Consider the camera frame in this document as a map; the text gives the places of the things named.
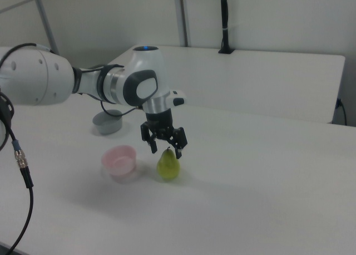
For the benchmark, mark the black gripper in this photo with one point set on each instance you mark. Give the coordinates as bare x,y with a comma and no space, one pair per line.
159,121

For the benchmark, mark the green pear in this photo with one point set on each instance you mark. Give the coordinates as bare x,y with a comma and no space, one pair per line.
168,166

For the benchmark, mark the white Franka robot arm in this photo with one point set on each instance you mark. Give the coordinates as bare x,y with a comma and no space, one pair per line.
41,77

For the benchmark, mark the pink bowl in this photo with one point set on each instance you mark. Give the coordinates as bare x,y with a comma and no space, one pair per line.
119,160

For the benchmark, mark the grey bowl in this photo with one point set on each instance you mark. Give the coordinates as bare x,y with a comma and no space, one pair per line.
107,125

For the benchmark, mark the white adjacent table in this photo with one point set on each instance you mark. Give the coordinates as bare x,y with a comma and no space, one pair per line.
250,79

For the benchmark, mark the black pole with clamp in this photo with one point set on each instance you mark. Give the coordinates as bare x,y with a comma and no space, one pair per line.
224,15

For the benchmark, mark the grey metal partition post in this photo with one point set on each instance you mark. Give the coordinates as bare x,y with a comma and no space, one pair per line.
46,21
183,15

